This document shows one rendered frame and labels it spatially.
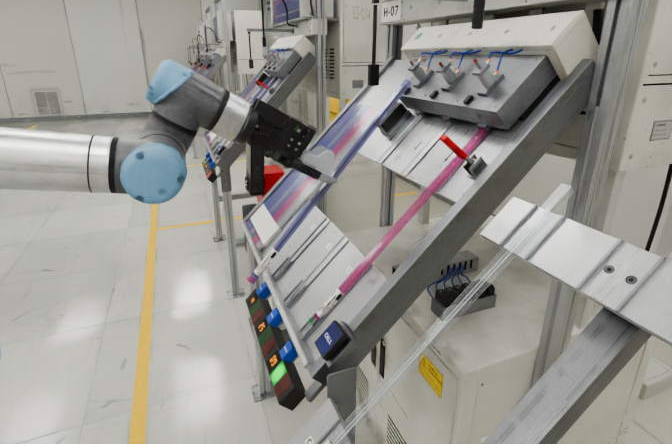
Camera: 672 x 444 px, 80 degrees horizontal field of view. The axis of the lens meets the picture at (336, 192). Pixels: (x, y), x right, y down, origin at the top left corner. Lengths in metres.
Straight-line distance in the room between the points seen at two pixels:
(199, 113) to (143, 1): 8.71
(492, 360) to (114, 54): 8.95
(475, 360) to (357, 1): 1.71
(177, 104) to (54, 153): 0.19
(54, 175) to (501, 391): 0.92
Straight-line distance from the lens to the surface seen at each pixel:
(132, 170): 0.55
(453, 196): 0.74
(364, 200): 2.31
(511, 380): 1.04
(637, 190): 2.52
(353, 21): 2.14
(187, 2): 9.38
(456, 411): 0.99
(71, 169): 0.58
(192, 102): 0.67
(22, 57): 9.63
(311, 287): 0.85
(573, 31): 0.82
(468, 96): 0.81
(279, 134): 0.72
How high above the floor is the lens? 1.22
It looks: 19 degrees down
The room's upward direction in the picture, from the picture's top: straight up
